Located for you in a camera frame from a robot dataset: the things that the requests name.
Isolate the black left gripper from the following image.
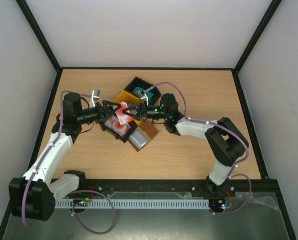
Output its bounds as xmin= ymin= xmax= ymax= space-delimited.
xmin=77 ymin=100 xmax=121 ymax=125

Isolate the red-white credit card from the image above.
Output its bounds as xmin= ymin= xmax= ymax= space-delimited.
xmin=115 ymin=101 xmax=133 ymax=125

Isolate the black bin with red cards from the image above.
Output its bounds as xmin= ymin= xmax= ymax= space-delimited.
xmin=100 ymin=115 xmax=138 ymax=143

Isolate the brown leather card holder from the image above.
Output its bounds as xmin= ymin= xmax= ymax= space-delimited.
xmin=128 ymin=121 xmax=159 ymax=152

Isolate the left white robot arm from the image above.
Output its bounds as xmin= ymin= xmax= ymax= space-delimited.
xmin=8 ymin=89 xmax=121 ymax=226

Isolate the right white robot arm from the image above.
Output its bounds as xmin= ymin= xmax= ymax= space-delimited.
xmin=122 ymin=93 xmax=249 ymax=196

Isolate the stack of red-white cards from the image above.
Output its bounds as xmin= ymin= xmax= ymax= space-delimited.
xmin=104 ymin=118 xmax=130 ymax=137

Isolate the stack of teal cards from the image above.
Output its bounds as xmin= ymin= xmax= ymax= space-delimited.
xmin=132 ymin=86 xmax=154 ymax=100

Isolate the black bin with teal cards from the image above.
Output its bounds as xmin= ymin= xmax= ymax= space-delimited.
xmin=124 ymin=76 xmax=161 ymax=105

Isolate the yellow plastic bin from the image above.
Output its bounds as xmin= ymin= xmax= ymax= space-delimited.
xmin=113 ymin=90 xmax=141 ymax=125

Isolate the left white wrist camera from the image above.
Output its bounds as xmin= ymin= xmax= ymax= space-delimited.
xmin=89 ymin=88 xmax=100 ymax=108

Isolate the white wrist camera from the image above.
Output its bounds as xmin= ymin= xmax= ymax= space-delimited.
xmin=138 ymin=91 xmax=149 ymax=106
xmin=89 ymin=88 xmax=100 ymax=108

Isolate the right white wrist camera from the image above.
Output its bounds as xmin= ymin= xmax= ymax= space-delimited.
xmin=138 ymin=91 xmax=149 ymax=106

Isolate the black cage frame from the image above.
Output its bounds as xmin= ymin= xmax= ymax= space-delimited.
xmin=0 ymin=0 xmax=298 ymax=240

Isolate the light blue slotted cable duct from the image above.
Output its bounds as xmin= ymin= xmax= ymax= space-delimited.
xmin=55 ymin=199 xmax=209 ymax=210

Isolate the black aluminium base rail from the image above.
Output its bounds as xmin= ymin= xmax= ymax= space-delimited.
xmin=66 ymin=179 xmax=281 ymax=199

